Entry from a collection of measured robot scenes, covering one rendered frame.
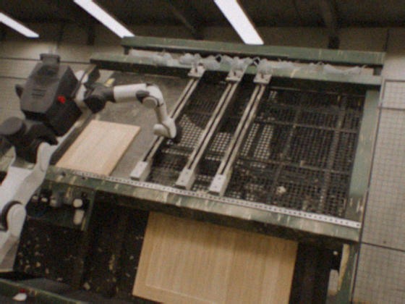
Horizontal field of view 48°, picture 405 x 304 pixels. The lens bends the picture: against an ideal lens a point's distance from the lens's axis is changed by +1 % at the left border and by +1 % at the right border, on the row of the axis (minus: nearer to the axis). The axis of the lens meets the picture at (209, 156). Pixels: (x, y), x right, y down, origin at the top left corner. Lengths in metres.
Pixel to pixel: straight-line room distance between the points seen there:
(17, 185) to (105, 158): 0.68
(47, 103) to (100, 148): 0.66
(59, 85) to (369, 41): 6.15
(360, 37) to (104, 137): 5.67
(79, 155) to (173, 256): 0.89
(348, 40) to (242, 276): 5.91
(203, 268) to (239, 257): 0.22
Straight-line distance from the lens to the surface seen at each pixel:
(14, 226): 2.40
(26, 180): 2.46
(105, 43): 9.90
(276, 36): 8.30
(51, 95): 2.48
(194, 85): 3.26
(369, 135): 2.83
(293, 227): 2.31
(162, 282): 2.77
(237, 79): 3.20
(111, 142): 3.02
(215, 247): 2.65
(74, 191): 2.78
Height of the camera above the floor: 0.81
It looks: 7 degrees up
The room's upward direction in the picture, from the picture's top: 11 degrees clockwise
